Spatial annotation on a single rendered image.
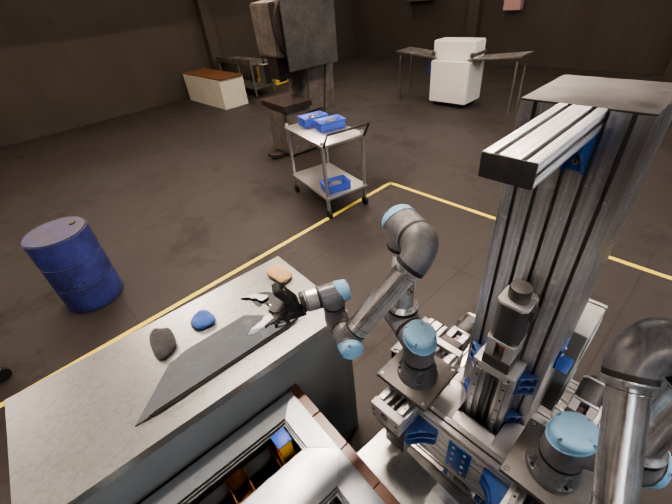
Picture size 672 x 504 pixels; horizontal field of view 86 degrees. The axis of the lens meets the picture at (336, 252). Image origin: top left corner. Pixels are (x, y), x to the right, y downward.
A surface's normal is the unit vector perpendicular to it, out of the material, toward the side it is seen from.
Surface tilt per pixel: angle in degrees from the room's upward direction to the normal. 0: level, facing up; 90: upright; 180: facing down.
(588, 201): 90
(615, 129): 90
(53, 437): 0
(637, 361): 50
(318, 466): 0
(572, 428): 7
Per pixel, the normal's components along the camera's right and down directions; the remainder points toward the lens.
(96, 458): -0.08, -0.80
